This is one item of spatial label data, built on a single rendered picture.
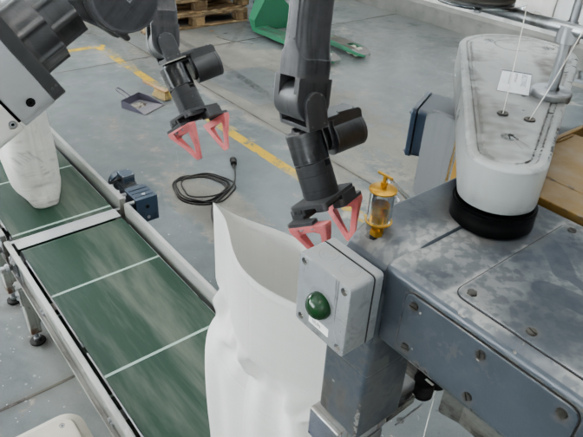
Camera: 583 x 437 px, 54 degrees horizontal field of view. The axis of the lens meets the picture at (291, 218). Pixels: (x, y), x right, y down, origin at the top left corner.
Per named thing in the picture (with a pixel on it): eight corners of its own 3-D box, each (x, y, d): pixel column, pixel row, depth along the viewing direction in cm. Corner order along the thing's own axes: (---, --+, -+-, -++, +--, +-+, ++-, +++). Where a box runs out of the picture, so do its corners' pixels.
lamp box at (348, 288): (295, 316, 63) (299, 250, 58) (325, 300, 65) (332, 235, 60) (342, 358, 58) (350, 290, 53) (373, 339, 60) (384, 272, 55)
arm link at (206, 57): (147, 40, 124) (154, 35, 116) (195, 22, 127) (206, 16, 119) (170, 94, 127) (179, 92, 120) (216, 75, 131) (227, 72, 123)
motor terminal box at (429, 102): (398, 168, 104) (408, 107, 97) (414, 147, 111) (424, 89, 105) (444, 179, 101) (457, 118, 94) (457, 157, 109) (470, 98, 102)
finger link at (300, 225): (357, 250, 92) (341, 195, 89) (337, 270, 86) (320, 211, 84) (321, 253, 95) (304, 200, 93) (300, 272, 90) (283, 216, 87)
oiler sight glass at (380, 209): (361, 217, 60) (365, 188, 58) (378, 210, 61) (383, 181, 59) (378, 228, 58) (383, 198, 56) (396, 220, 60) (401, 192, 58)
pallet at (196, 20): (112, 15, 621) (110, 2, 614) (209, 4, 683) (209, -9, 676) (145, 35, 568) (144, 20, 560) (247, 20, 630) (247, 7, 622)
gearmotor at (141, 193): (99, 198, 261) (94, 169, 253) (130, 188, 269) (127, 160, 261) (128, 228, 242) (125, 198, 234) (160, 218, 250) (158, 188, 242)
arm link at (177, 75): (156, 71, 124) (159, 62, 119) (185, 60, 126) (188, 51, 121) (170, 101, 125) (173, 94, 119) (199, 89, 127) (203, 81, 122)
